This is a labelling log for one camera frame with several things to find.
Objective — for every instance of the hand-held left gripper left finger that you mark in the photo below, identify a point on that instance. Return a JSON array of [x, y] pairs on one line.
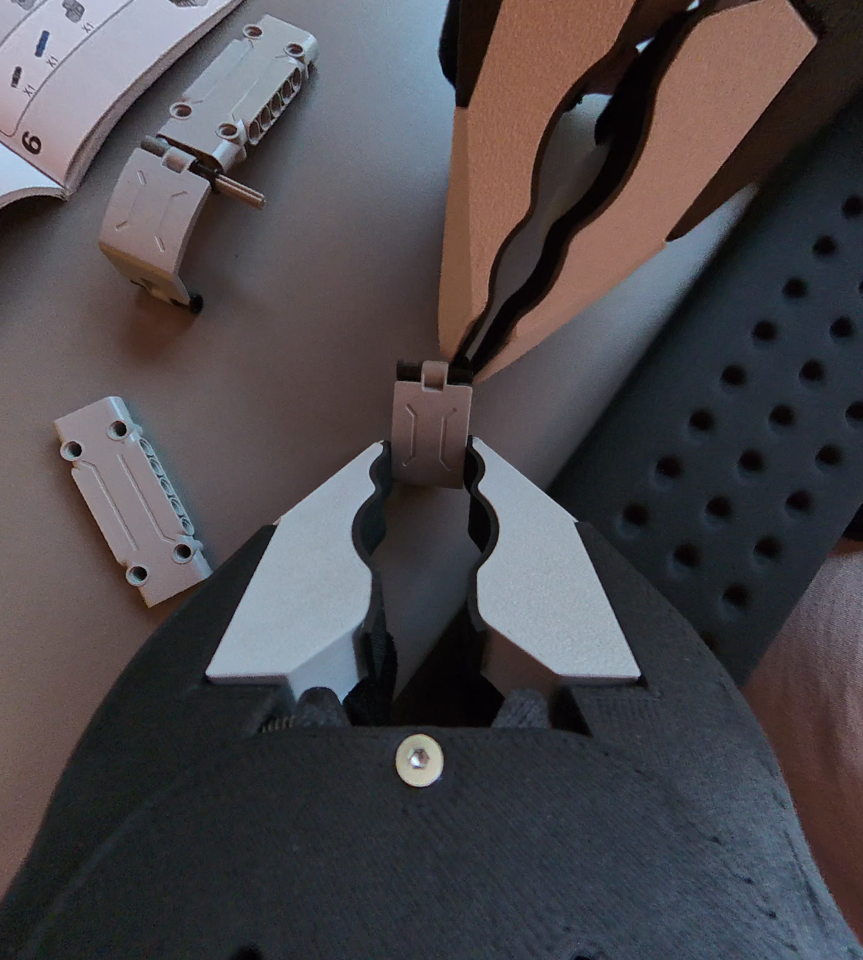
[[304, 585]]

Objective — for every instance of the grey flat toy panel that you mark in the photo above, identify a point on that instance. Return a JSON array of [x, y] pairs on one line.
[[131, 502]]

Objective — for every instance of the person's light shirt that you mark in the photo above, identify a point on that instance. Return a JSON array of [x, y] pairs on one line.
[[851, 712]]

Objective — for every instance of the black perforated pad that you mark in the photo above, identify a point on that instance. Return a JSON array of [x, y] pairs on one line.
[[604, 472]]

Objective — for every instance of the grey curved toy panel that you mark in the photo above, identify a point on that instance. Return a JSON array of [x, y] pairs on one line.
[[431, 435]]

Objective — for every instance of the grey hinged toy panel assembly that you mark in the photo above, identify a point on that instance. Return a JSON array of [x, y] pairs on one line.
[[251, 82]]

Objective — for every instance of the toy instruction booklet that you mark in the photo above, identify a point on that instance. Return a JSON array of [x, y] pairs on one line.
[[64, 82]]

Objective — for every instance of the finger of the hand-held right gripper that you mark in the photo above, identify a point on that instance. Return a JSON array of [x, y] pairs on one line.
[[506, 150], [716, 135]]

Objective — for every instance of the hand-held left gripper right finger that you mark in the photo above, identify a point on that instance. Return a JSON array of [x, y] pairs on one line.
[[551, 600]]

